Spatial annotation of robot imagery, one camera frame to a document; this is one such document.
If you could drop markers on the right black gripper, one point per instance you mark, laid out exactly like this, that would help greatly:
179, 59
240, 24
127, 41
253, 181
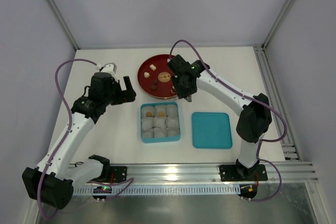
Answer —
185, 93

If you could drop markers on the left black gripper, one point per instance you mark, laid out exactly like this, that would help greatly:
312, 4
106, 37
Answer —
122, 95

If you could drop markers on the metal tongs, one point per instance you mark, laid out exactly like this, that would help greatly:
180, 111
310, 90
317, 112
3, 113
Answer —
187, 98

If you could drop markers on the cream oval chocolate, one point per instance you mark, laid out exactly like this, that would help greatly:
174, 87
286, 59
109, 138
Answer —
172, 89

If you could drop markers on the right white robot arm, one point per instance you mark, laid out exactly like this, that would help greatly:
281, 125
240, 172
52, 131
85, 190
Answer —
254, 118

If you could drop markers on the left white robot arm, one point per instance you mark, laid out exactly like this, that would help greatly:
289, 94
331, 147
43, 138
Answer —
51, 182

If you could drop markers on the white chocolate cube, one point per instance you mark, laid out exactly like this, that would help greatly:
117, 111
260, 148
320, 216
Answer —
152, 66

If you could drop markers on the red round tray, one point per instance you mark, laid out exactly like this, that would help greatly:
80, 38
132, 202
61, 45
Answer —
163, 90

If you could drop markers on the teal box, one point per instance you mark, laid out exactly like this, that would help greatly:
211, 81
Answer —
173, 135

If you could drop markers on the teal box lid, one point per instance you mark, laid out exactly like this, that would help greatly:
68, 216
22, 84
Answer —
211, 130

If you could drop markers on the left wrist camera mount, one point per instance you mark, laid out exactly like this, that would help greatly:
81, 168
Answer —
107, 68

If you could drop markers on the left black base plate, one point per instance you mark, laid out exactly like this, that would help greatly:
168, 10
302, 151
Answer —
118, 174

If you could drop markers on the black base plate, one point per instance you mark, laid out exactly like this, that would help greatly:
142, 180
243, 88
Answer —
118, 174
228, 172

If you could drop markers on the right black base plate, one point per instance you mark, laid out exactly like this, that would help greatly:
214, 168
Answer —
228, 172

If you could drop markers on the perforated cable duct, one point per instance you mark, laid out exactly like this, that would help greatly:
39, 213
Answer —
158, 190

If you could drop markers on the aluminium rail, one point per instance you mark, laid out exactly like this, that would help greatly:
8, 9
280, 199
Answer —
291, 172

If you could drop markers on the left aluminium frame post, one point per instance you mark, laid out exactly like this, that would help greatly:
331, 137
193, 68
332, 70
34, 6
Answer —
61, 21

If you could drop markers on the aluminium frame post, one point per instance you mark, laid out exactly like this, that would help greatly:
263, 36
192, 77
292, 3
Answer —
61, 21
285, 9

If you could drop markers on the right aluminium frame post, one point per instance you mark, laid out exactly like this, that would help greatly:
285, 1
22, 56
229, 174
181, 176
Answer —
285, 9

